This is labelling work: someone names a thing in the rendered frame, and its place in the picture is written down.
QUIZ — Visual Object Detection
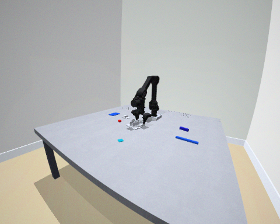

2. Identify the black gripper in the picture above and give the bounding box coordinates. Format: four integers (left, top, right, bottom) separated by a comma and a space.
135, 106, 151, 124

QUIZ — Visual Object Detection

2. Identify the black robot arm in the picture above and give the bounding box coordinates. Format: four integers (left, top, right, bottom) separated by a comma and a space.
131, 75, 159, 117

